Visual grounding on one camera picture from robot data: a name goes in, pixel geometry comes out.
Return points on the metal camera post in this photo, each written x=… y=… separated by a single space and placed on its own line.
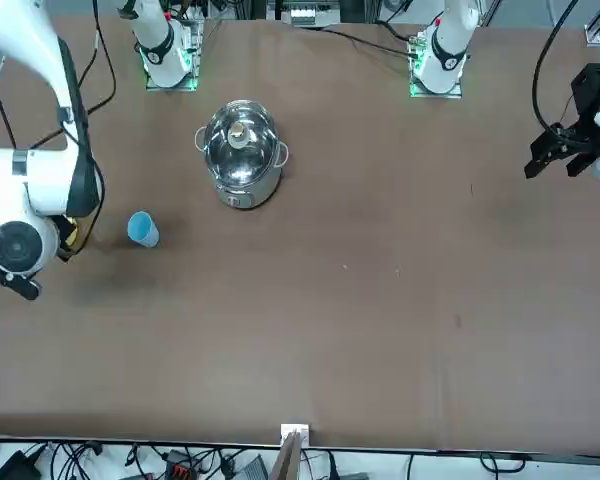
x=287 y=460

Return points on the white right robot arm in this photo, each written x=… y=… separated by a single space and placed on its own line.
x=40 y=185

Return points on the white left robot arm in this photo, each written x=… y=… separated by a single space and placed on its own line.
x=445 y=55

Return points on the glass pot lid with knob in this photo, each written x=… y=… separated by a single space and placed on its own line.
x=240 y=160

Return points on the stainless steel electric pot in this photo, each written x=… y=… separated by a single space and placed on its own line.
x=245 y=197

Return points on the white table edge bracket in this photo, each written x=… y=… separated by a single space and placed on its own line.
x=295 y=429

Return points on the blue plastic cup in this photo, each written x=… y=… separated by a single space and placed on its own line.
x=142 y=230

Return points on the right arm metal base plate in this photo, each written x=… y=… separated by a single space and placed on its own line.
x=192 y=50

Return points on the black power strip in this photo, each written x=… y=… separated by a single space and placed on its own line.
x=180 y=467

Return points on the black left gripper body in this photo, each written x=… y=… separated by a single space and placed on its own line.
x=592 y=85

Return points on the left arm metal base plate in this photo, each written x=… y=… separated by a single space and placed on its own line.
x=416 y=90

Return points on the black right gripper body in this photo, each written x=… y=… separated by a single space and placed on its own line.
x=62 y=240

